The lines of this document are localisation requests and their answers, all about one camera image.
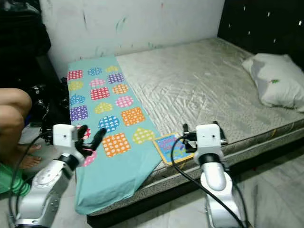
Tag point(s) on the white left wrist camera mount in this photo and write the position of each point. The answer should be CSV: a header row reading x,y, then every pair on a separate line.
x,y
65,137

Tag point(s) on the white pillow with tree print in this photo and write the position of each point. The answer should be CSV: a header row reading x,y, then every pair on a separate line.
x,y
275,80

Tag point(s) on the black tufted headboard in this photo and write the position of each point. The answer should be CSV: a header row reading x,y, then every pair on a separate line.
x,y
261,23

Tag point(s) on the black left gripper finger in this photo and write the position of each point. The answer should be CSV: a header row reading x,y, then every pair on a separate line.
x,y
81,132
98,140

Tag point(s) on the teal sheet with colourful patches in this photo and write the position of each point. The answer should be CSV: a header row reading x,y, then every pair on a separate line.
x,y
109,180

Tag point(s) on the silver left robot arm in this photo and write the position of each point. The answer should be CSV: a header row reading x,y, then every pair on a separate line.
x,y
45,190

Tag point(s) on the person in grey shorts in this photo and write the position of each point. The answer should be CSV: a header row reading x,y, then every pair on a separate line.
x,y
14,118

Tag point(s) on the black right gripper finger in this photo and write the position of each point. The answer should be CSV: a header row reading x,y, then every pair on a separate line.
x,y
185,130

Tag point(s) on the large black bundle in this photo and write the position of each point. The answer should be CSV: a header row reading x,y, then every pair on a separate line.
x,y
23,38

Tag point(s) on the colourful children's book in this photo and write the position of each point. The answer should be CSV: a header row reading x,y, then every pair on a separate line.
x,y
173,148

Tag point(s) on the quilted grey mattress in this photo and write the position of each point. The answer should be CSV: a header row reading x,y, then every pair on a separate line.
x,y
190,85

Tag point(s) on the black bag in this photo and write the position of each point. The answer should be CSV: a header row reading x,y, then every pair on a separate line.
x,y
52,109

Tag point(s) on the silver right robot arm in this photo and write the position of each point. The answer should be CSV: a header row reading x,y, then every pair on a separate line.
x,y
216,180

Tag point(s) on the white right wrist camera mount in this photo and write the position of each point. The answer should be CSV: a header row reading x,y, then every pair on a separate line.
x,y
209,138

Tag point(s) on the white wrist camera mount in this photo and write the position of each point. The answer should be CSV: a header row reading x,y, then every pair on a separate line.
x,y
209,138
65,137

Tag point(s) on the green plastic stool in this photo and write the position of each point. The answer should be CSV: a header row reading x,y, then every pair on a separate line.
x,y
12,183

